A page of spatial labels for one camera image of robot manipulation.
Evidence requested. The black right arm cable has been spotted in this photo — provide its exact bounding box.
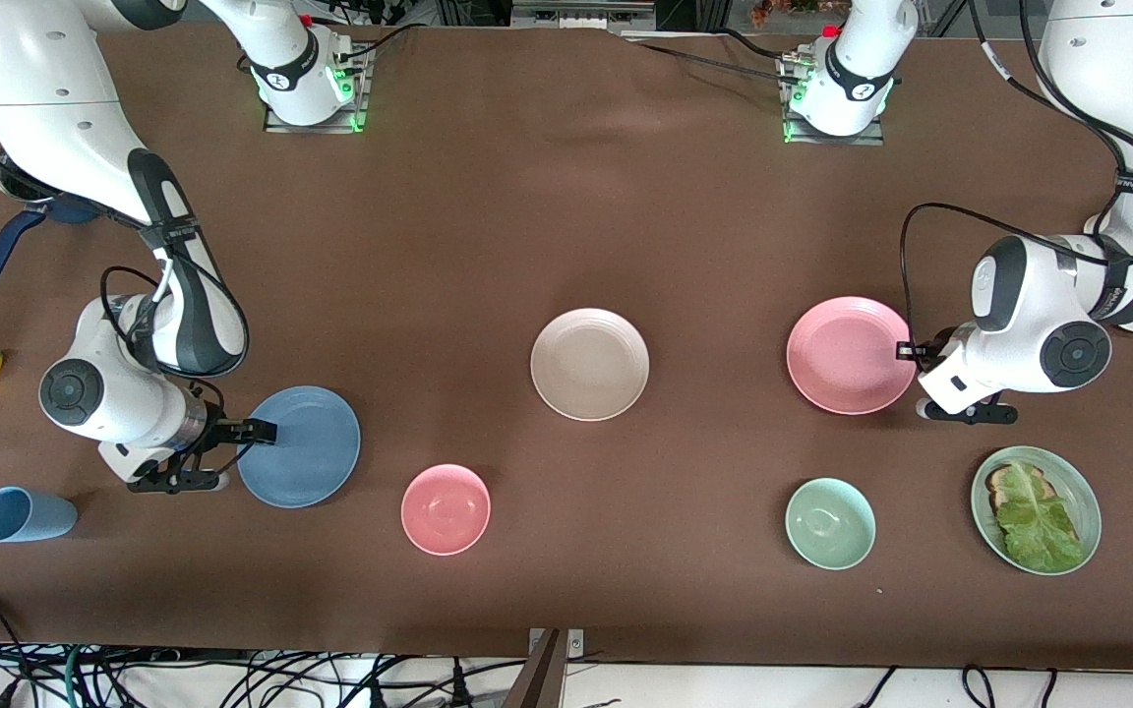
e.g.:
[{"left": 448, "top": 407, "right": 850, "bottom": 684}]
[{"left": 98, "top": 221, "right": 180, "bottom": 347}]

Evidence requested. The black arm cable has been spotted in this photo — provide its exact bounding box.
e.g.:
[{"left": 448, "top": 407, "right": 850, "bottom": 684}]
[
  {"left": 98, "top": 221, "right": 180, "bottom": 347},
  {"left": 899, "top": 0, "right": 1133, "bottom": 345}
]

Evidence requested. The small metal clamp bracket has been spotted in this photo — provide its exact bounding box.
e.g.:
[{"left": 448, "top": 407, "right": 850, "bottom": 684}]
[{"left": 527, "top": 627, "right": 585, "bottom": 656}]

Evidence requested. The dark blue saucepan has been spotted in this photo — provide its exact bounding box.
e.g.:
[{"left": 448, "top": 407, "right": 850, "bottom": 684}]
[{"left": 0, "top": 147, "right": 107, "bottom": 292}]

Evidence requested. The mint green plate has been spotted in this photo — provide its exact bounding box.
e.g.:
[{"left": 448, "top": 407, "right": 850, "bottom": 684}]
[{"left": 970, "top": 445, "right": 1103, "bottom": 577}]

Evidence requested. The pink plate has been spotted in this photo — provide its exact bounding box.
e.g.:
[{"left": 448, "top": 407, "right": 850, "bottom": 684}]
[{"left": 787, "top": 297, "right": 919, "bottom": 416}]

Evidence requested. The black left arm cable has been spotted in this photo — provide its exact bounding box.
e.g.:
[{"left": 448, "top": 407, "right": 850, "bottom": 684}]
[{"left": 899, "top": 0, "right": 1133, "bottom": 345}]

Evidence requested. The glass lid with blue knob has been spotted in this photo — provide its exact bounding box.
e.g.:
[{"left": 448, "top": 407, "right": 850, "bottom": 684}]
[{"left": 0, "top": 149, "right": 58, "bottom": 204}]

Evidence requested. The green lettuce leaf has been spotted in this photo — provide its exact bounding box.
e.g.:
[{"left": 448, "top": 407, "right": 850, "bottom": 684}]
[{"left": 994, "top": 460, "right": 1087, "bottom": 573}]

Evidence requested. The toasted bread slice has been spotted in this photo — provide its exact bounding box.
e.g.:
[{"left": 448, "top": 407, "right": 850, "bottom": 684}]
[{"left": 985, "top": 464, "right": 1057, "bottom": 512}]

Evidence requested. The blue plate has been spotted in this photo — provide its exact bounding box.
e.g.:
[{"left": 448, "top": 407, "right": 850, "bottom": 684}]
[{"left": 236, "top": 385, "right": 362, "bottom": 509}]

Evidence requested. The thin black looped cable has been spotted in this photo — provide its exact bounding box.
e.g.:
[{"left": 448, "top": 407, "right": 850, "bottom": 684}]
[{"left": 183, "top": 441, "right": 255, "bottom": 485}]

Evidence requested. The light blue cup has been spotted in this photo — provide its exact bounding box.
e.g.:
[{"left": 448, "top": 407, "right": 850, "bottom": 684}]
[{"left": 0, "top": 486, "right": 79, "bottom": 544}]

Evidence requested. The brown table cloth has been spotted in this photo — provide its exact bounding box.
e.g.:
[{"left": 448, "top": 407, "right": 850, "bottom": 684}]
[{"left": 0, "top": 18, "right": 1133, "bottom": 672}]

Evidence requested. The mint green bowl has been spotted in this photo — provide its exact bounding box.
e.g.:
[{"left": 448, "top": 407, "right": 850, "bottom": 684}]
[{"left": 785, "top": 477, "right": 877, "bottom": 571}]

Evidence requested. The grey metal equipment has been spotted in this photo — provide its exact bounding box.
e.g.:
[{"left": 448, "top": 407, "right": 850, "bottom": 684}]
[{"left": 512, "top": 0, "right": 656, "bottom": 30}]

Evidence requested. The pink bowl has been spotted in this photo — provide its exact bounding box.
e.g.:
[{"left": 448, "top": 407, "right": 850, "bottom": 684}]
[{"left": 400, "top": 463, "right": 492, "bottom": 557}]

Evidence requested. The beige plate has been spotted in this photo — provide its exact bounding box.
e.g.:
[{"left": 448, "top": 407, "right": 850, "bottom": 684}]
[{"left": 530, "top": 308, "right": 650, "bottom": 422}]

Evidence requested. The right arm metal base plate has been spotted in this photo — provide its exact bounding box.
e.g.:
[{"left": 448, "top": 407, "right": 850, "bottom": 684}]
[{"left": 264, "top": 44, "right": 371, "bottom": 134}]

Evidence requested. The reddish plant decoration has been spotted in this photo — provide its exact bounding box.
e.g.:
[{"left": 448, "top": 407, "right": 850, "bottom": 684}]
[{"left": 748, "top": 0, "right": 828, "bottom": 29}]

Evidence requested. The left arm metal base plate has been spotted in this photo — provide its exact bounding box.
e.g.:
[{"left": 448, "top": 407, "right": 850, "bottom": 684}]
[{"left": 783, "top": 54, "right": 887, "bottom": 147}]

